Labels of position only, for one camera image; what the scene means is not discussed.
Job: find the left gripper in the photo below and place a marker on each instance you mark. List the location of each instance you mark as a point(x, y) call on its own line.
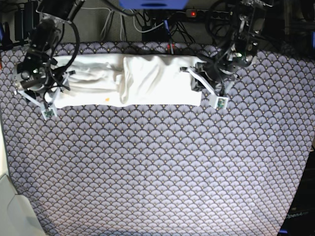
point(210, 76)

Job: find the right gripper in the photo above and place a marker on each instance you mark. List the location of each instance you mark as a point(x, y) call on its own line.
point(40, 86)

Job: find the white printed T-shirt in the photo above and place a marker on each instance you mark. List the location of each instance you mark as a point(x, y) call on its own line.
point(121, 80)

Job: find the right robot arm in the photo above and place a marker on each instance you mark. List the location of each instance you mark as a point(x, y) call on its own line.
point(46, 36)

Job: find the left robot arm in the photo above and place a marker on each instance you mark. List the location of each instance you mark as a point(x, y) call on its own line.
point(236, 26)

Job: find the red table clamp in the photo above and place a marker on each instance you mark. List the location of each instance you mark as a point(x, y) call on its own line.
point(171, 48)

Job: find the black power strip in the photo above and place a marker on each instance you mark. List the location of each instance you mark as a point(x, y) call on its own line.
point(202, 14)

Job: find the blue box at top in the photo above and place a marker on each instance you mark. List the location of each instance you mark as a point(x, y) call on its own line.
point(153, 4)

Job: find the purple fan-patterned tablecloth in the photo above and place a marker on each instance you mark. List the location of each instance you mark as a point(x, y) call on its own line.
point(166, 169)

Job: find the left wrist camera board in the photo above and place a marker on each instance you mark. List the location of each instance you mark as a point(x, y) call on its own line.
point(218, 102)

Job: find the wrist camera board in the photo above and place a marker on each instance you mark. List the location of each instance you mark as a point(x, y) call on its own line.
point(218, 102)
point(49, 113)

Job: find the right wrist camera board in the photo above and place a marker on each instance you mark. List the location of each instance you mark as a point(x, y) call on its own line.
point(49, 113)

